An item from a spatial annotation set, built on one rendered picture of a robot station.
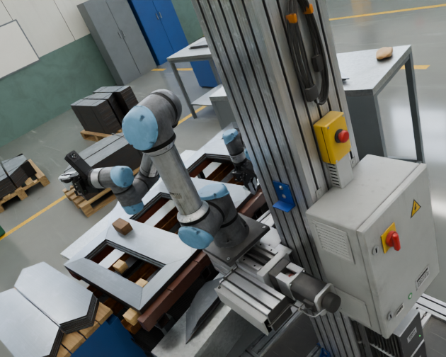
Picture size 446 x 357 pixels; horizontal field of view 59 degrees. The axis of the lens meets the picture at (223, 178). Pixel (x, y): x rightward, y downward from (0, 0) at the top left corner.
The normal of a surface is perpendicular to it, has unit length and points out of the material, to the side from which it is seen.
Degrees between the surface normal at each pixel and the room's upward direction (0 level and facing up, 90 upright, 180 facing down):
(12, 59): 90
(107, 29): 90
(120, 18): 90
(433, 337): 0
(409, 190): 90
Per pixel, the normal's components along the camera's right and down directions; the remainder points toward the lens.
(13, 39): 0.60, 0.21
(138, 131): -0.43, 0.48
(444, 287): -0.34, -0.81
